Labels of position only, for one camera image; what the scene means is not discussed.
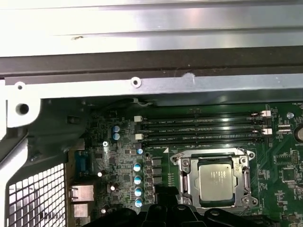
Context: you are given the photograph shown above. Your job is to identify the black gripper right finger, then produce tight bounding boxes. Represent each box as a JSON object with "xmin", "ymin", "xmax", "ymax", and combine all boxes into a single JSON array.
[{"xmin": 167, "ymin": 185, "xmax": 264, "ymax": 227}]

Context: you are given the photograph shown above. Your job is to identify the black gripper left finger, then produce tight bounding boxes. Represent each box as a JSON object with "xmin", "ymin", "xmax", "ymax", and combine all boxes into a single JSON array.
[{"xmin": 82, "ymin": 185, "xmax": 168, "ymax": 227}]

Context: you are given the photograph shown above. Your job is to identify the metal socket cover frame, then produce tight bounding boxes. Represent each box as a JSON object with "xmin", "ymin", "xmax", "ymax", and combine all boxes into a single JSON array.
[{"xmin": 179, "ymin": 155, "xmax": 252, "ymax": 209}]

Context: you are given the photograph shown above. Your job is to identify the silver square CPU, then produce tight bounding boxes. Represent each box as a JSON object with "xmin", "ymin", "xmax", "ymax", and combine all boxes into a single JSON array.
[{"xmin": 198, "ymin": 163, "xmax": 239, "ymax": 205}]

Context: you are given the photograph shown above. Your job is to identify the CPU socket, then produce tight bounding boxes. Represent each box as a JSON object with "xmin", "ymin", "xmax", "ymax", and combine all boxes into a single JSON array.
[{"xmin": 169, "ymin": 148, "xmax": 258, "ymax": 211}]

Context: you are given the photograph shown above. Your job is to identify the black RAM slot white clips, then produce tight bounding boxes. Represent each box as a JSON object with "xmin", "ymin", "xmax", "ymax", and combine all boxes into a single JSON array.
[
  {"xmin": 134, "ymin": 110, "xmax": 272, "ymax": 124},
  {"xmin": 136, "ymin": 128, "xmax": 272, "ymax": 141}
]

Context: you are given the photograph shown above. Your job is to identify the metal rear port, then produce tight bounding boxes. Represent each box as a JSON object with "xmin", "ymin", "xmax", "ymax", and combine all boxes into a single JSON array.
[{"xmin": 72, "ymin": 203, "xmax": 89, "ymax": 218}]

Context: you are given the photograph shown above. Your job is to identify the metal network port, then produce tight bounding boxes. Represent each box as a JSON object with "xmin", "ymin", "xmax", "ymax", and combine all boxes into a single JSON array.
[{"xmin": 71, "ymin": 184, "xmax": 95, "ymax": 201}]

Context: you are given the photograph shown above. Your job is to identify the blue video port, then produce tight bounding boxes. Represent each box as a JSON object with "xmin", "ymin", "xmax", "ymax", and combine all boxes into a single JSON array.
[{"xmin": 74, "ymin": 151, "xmax": 92, "ymax": 177}]

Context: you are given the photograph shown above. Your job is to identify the green motherboard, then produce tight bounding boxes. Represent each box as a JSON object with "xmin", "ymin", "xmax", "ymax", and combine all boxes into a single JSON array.
[{"xmin": 67, "ymin": 101, "xmax": 303, "ymax": 227}]

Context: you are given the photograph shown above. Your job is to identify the round coin battery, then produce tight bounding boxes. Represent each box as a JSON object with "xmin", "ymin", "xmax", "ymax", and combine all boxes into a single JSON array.
[{"xmin": 294, "ymin": 127, "xmax": 303, "ymax": 143}]

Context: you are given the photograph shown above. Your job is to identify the black open PC case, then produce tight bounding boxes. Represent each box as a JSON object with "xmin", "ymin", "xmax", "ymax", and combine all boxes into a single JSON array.
[{"xmin": 0, "ymin": 51, "xmax": 303, "ymax": 227}]

